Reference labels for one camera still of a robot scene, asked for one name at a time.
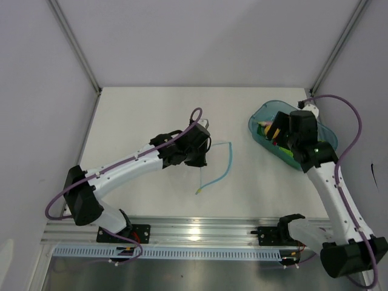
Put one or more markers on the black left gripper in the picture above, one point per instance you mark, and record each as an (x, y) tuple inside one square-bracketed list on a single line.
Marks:
[(201, 161)]

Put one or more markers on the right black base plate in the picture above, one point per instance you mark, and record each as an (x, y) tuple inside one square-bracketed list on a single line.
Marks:
[(274, 236)]

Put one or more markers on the yellow toy lemon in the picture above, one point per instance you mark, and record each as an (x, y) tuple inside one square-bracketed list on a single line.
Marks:
[(269, 131)]

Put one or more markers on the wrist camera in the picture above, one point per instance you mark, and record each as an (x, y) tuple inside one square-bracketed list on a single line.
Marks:
[(204, 122), (310, 107)]

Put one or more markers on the white slotted cable duct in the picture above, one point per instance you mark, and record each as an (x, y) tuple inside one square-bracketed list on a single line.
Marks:
[(168, 253)]

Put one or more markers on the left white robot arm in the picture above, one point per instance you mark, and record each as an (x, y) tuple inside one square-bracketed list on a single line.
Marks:
[(88, 187)]

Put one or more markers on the light green toy pepper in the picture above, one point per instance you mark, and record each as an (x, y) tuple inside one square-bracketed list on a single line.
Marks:
[(286, 151)]

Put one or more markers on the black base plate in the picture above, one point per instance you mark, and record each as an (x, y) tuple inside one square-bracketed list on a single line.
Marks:
[(139, 233), (274, 236)]

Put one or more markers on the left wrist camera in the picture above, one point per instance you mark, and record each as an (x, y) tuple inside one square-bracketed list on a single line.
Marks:
[(204, 122)]

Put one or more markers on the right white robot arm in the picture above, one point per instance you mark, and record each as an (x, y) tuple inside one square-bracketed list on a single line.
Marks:
[(353, 247)]

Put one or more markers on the clear zip bag teal zipper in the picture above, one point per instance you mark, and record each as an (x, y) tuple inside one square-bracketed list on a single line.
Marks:
[(196, 180)]

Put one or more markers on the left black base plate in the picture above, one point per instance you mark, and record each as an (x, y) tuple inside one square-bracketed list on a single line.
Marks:
[(139, 233)]

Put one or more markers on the aluminium mounting rail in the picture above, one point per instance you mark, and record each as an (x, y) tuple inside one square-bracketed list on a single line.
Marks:
[(170, 232)]

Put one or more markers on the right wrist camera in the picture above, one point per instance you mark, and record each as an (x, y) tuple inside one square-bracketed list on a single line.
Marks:
[(310, 107)]

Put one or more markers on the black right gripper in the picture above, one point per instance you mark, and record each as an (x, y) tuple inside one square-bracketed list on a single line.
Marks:
[(281, 121)]

